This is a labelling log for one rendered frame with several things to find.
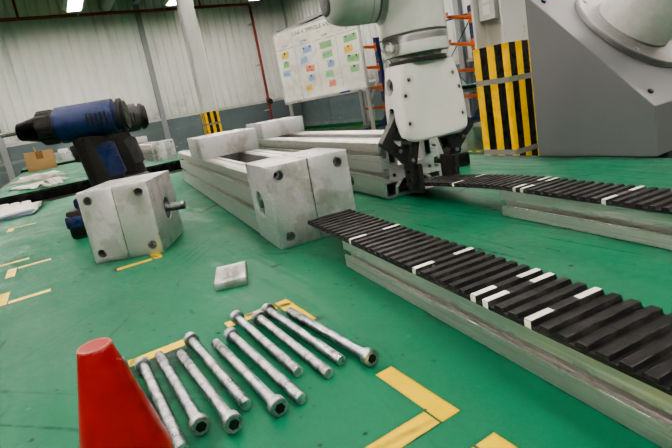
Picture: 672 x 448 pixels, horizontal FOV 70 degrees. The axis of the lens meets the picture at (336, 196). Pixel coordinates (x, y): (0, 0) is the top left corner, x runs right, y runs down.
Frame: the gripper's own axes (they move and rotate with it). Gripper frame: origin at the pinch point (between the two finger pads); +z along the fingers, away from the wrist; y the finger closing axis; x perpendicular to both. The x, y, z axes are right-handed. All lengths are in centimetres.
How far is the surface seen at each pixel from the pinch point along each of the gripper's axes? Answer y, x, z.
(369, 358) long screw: -27.3, -31.3, 2.5
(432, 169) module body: 3.4, 5.1, 0.4
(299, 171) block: -20.1, -3.9, -5.2
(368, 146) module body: -5.0, 7.9, -4.7
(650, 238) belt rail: -2.0, -31.0, 2.4
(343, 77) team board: 240, 524, -36
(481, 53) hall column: 224, 244, -26
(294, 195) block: -21.3, -3.9, -2.7
